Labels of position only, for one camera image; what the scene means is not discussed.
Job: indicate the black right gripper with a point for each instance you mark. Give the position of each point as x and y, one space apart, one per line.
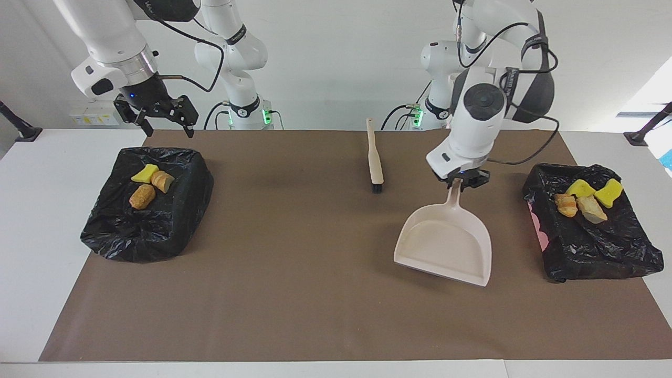
149 97

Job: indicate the brown oval sponge scrap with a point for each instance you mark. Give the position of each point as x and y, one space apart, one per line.
142 197

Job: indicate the beige plastic dustpan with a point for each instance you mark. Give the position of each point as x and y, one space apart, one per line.
446 247

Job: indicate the black bag-lined pink bin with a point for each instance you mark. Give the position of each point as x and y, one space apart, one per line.
593 247

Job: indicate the blue object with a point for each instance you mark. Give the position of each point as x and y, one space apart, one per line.
667 159

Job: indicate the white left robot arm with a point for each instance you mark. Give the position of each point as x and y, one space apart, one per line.
483 105

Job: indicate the orange striped sponge scrap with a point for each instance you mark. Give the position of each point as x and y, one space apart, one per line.
566 205

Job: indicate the dimpled yellow sponge scrap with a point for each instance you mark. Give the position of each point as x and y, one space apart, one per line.
609 192

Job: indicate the notched yellow sponge scrap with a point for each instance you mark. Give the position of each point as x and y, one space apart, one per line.
579 188

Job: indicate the beige hand brush black bristles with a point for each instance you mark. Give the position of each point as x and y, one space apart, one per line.
375 157

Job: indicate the pale green-yellow sponge scrap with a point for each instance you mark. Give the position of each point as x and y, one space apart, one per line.
163 181

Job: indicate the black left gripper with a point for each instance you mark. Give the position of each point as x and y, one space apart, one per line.
467 176

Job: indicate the pale beige sponge scrap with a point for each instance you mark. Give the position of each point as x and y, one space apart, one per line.
591 209

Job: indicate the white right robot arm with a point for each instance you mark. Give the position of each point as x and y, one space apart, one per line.
115 42

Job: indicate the black camera stand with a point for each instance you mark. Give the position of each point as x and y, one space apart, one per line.
643 135
21 131

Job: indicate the brown paper table mat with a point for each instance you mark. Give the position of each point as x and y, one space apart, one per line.
315 304

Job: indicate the white power strip box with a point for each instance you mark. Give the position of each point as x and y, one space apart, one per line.
94 113

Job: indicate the plain bright yellow sponge scrap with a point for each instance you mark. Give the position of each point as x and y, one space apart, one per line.
144 174

